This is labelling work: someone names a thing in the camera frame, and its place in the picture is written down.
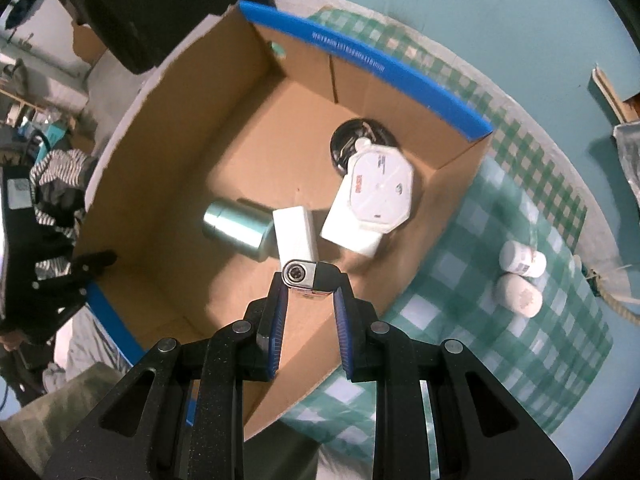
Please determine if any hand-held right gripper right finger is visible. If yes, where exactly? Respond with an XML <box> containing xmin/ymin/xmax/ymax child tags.
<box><xmin>331</xmin><ymin>280</ymin><xmax>573</xmax><ymax>480</ymax></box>

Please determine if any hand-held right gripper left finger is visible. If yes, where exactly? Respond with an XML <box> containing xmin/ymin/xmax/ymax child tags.
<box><xmin>44</xmin><ymin>272</ymin><xmax>290</xmax><ymax>480</ymax></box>

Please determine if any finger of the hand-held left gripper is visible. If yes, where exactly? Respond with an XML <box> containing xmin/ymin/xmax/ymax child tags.
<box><xmin>35</xmin><ymin>250</ymin><xmax>118</xmax><ymax>311</ymax></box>

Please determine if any silver black lighter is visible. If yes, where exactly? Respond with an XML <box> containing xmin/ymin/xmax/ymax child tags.
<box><xmin>280</xmin><ymin>258</ymin><xmax>347</xmax><ymax>302</ymax></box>

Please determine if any white square box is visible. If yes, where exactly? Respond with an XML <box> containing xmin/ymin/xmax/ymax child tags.
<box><xmin>320</xmin><ymin>180</ymin><xmax>388</xmax><ymax>260</ymax></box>

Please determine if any white power bank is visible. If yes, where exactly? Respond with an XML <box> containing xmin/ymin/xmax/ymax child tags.
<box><xmin>272</xmin><ymin>206</ymin><xmax>318</xmax><ymax>262</ymax></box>

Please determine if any green round metal tin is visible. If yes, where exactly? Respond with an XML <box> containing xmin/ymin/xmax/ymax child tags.
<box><xmin>202</xmin><ymin>199</ymin><xmax>275</xmax><ymax>262</ymax></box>

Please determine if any blue-edged cardboard box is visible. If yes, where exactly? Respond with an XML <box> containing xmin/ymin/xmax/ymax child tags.
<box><xmin>70</xmin><ymin>0</ymin><xmax>495</xmax><ymax>443</ymax></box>

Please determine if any white octagonal box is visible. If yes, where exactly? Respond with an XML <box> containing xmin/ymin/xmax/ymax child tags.
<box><xmin>345</xmin><ymin>142</ymin><xmax>416</xmax><ymax>235</ymax></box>

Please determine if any grey cloth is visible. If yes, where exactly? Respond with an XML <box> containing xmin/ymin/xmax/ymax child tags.
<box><xmin>47</xmin><ymin>305</ymin><xmax>133</xmax><ymax>386</ymax></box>

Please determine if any striped black white cloth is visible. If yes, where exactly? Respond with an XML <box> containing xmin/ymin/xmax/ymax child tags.
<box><xmin>29</xmin><ymin>149</ymin><xmax>100</xmax><ymax>281</ymax></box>

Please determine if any green checkered tablecloth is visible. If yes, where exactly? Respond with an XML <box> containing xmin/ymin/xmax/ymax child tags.
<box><xmin>280</xmin><ymin>5</ymin><xmax>616</xmax><ymax>461</ymax></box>

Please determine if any olive green blanket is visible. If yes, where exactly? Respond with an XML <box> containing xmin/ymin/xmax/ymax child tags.
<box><xmin>0</xmin><ymin>362</ymin><xmax>131</xmax><ymax>480</ymax></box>

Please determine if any beige oval case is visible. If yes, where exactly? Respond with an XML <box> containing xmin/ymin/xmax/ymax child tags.
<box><xmin>495</xmin><ymin>273</ymin><xmax>543</xmax><ymax>320</ymax></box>

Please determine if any white pill bottle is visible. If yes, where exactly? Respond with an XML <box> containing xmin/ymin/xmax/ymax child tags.
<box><xmin>499</xmin><ymin>240</ymin><xmax>547</xmax><ymax>278</ymax></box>

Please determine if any black round object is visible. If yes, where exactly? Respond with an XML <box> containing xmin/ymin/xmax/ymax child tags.
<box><xmin>329</xmin><ymin>119</ymin><xmax>401</xmax><ymax>178</ymax></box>

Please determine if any large black object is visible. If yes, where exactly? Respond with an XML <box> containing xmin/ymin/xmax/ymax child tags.
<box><xmin>45</xmin><ymin>0</ymin><xmax>277</xmax><ymax>76</ymax></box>

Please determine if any silver foil sheet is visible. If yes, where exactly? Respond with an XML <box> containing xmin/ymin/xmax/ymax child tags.
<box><xmin>612</xmin><ymin>120</ymin><xmax>640</xmax><ymax>206</ymax></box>

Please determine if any beige rope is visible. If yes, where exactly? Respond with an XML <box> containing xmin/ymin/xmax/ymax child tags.
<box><xmin>587</xmin><ymin>267</ymin><xmax>640</xmax><ymax>318</ymax></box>

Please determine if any wooden frame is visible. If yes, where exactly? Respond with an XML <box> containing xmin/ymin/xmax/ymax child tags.
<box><xmin>592</xmin><ymin>64</ymin><xmax>640</xmax><ymax>126</ymax></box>

